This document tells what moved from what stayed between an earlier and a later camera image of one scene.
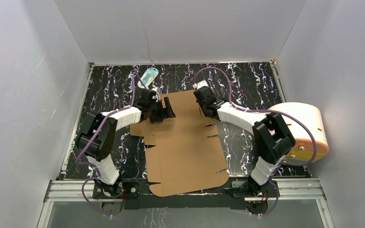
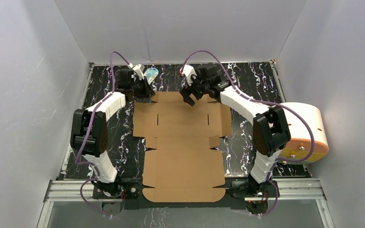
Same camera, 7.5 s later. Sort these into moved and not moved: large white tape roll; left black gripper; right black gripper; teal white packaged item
Moved: right black gripper; left black gripper
Not moved: large white tape roll; teal white packaged item
